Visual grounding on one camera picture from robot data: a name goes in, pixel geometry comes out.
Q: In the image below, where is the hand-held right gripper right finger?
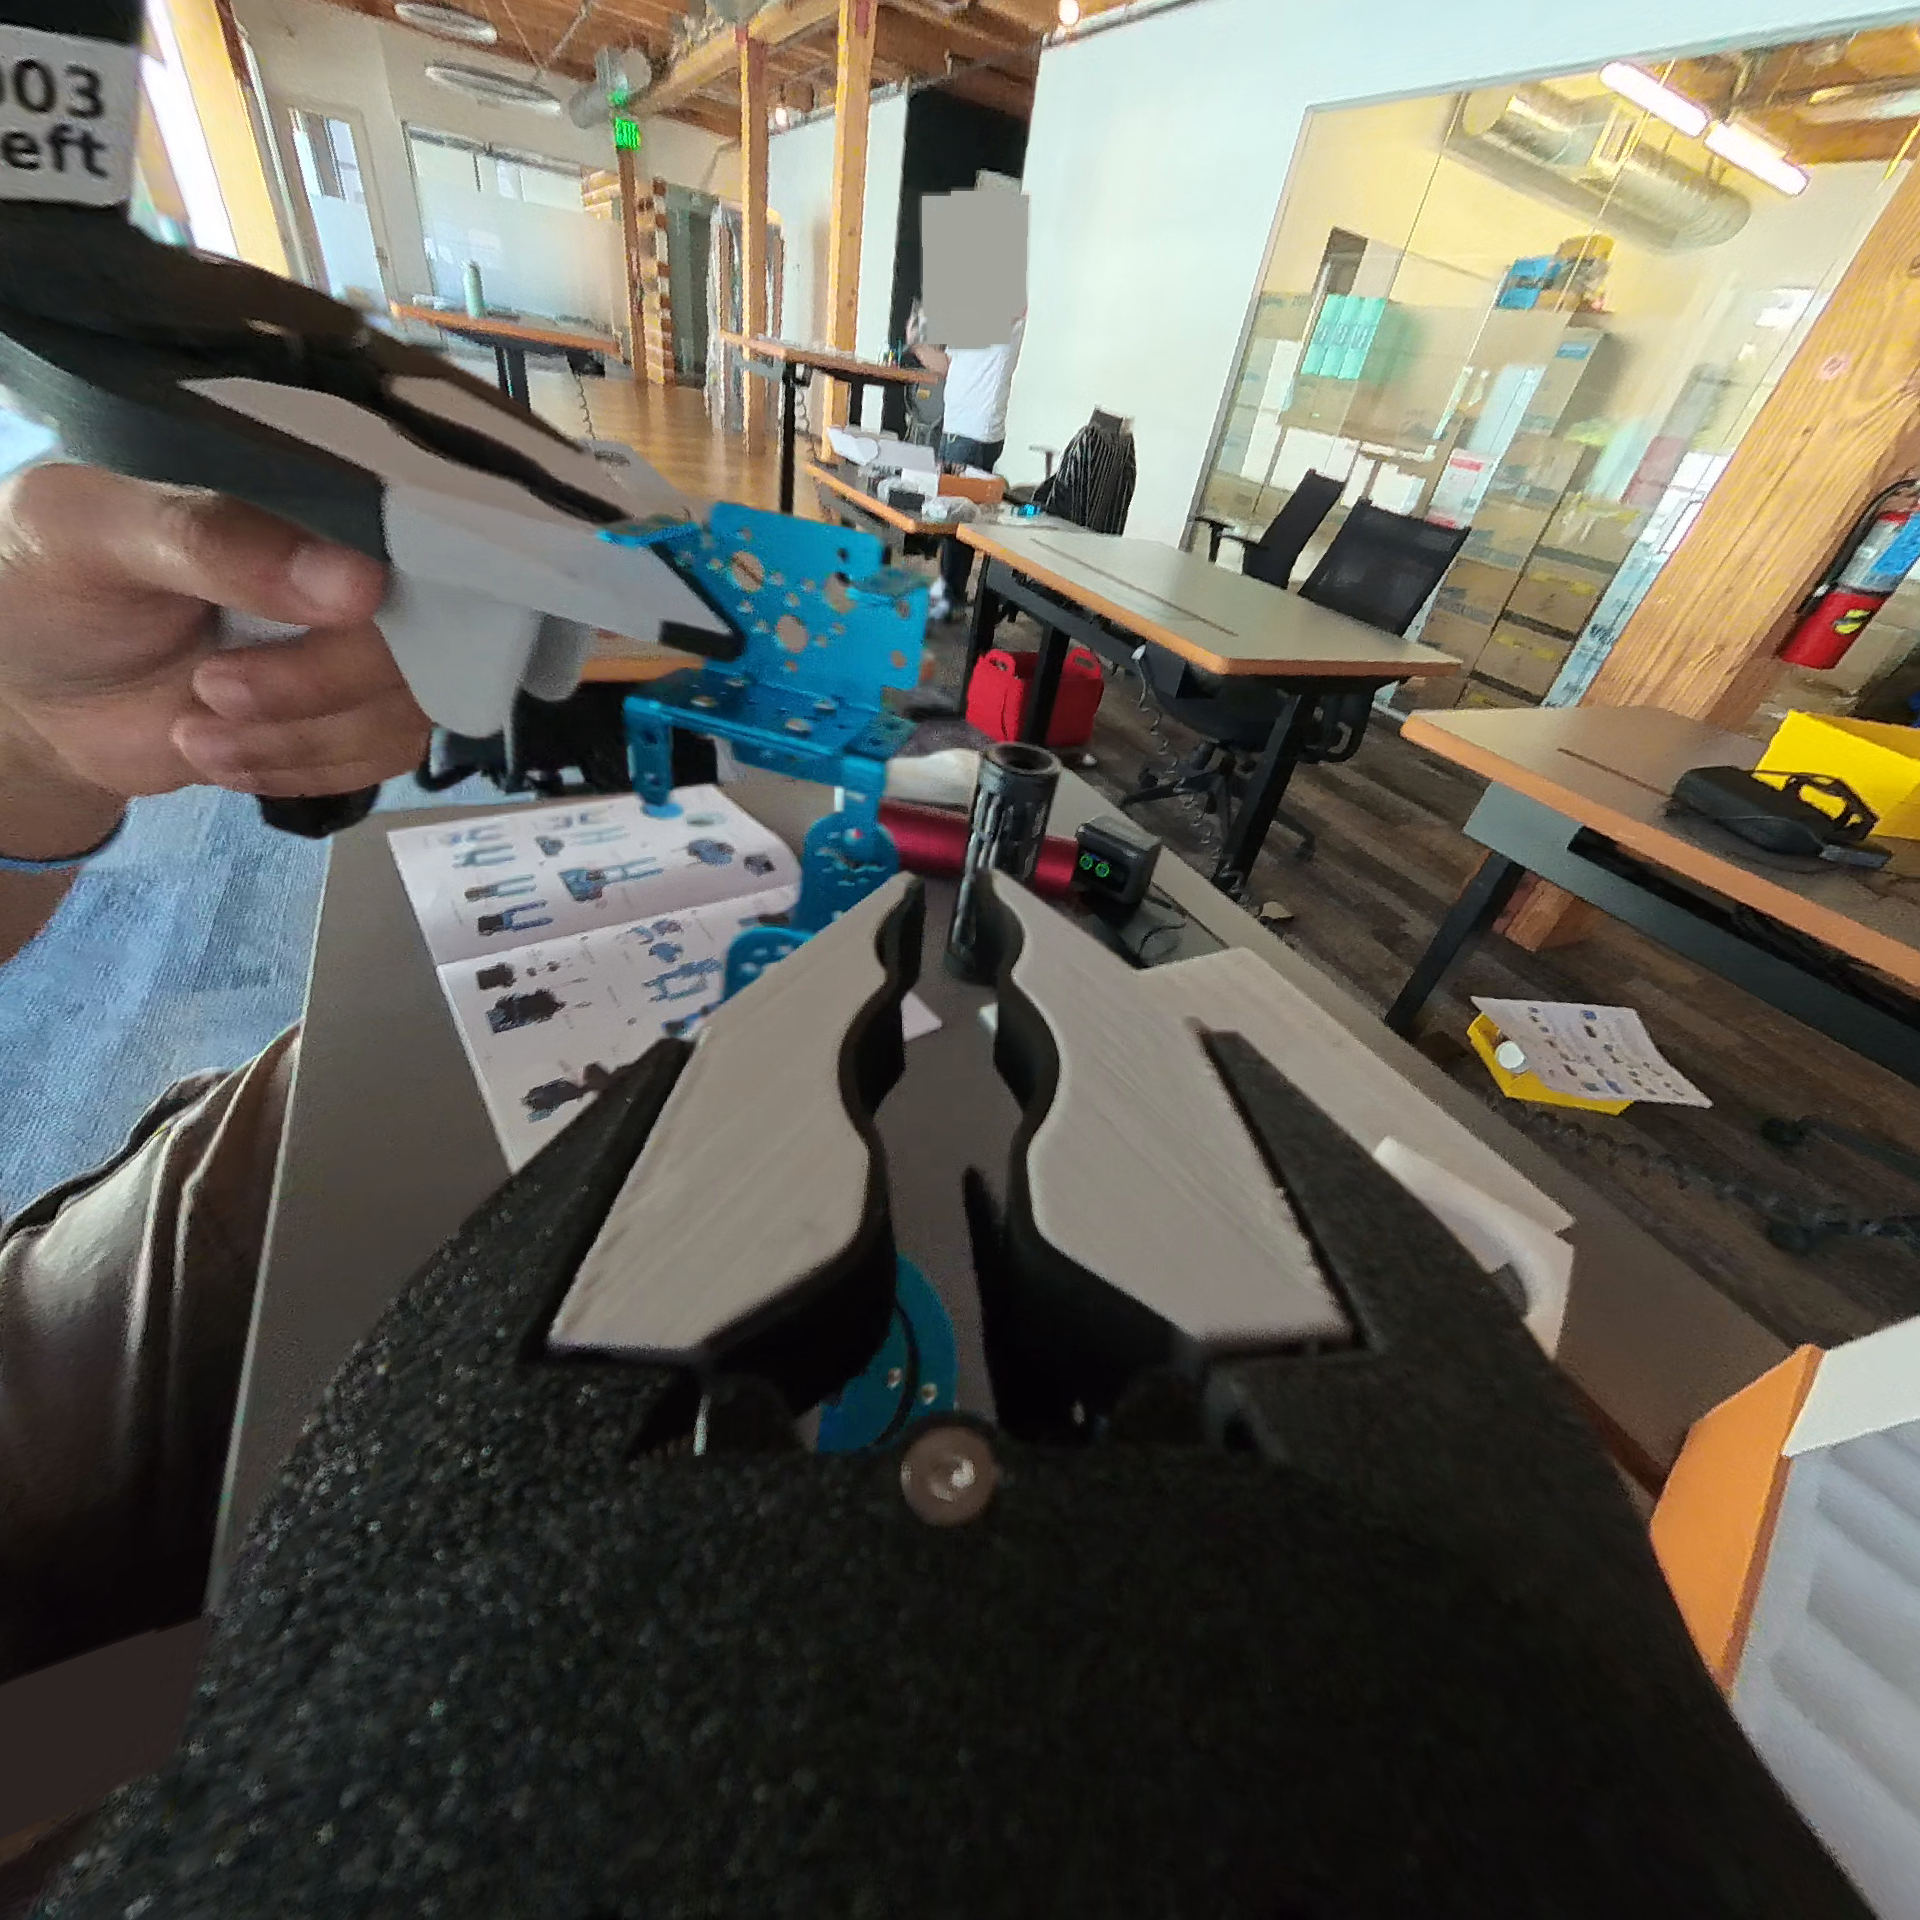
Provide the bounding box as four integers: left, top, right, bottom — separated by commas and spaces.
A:
959, 867, 1355, 1435

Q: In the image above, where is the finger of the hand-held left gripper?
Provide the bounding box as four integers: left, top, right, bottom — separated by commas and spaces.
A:
182, 375, 744, 741
382, 365, 671, 528

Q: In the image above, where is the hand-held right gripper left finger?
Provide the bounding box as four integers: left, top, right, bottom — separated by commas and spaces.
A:
542, 875, 929, 1411

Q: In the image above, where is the blue metal toy robot arm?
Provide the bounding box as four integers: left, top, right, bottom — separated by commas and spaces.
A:
599, 504, 964, 1458

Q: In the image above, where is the wooden standing desk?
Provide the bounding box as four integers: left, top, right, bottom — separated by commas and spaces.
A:
721, 328, 935, 515
394, 301, 624, 411

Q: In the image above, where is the wooden edged office desk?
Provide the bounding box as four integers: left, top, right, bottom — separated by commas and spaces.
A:
802, 457, 1005, 545
954, 519, 1462, 902
1386, 705, 1920, 1082

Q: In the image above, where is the dark grey desk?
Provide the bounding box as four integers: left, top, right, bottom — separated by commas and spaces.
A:
202, 767, 1802, 1638

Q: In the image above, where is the person's left hand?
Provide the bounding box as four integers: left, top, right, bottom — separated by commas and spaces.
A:
0, 464, 439, 869

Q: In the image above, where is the white cardboard sheet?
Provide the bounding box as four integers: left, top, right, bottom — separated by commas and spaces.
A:
1141, 949, 1575, 1235

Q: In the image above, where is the printed instruction booklet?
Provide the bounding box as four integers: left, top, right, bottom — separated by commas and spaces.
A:
385, 784, 802, 1174

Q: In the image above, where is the black charger with green lights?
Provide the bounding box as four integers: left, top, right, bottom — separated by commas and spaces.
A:
1071, 817, 1165, 927

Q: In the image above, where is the small yellow box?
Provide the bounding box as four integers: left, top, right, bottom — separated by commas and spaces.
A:
1466, 1012, 1634, 1118

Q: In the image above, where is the white foam piece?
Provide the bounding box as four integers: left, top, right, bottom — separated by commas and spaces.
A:
1371, 1138, 1578, 1359

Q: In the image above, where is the black ribbed tube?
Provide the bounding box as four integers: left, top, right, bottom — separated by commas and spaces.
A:
945, 741, 1062, 984

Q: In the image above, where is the red metal cylinder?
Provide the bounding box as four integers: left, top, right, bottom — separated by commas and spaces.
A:
876, 799, 1082, 887

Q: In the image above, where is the printed leaflet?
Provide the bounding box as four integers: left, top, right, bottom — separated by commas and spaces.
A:
1475, 995, 1711, 1111

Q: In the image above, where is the red bag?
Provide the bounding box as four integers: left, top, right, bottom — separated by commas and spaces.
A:
964, 649, 1105, 749

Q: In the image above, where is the black striped jacket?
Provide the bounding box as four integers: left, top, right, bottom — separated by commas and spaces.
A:
1036, 409, 1136, 537

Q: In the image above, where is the orange cardboard box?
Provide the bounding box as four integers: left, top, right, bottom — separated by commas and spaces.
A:
1649, 1317, 1920, 1695

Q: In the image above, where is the black mesh office chair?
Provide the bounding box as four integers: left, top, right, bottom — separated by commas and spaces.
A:
1195, 468, 1348, 591
1304, 497, 1471, 641

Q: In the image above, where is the person's brown clothing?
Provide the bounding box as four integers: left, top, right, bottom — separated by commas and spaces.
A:
0, 1025, 304, 1689

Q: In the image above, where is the black pouch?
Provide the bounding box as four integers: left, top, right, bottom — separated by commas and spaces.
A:
1668, 767, 1895, 871

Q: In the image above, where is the yellow plastic bin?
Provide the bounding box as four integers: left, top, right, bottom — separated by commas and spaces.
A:
1751, 708, 1920, 842

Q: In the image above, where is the stack of cardboard boxes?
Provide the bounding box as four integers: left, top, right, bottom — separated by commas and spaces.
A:
1201, 255, 1725, 705

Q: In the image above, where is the red fire extinguisher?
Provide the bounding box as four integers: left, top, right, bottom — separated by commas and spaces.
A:
1778, 479, 1920, 671

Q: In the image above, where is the wooden pillar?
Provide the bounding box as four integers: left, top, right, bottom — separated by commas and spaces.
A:
1584, 167, 1920, 729

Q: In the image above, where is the ceiling tube light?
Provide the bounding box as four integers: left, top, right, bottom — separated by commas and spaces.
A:
1596, 59, 1808, 197

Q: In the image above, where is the metal air duct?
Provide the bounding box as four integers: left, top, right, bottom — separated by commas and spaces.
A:
1476, 84, 1748, 248

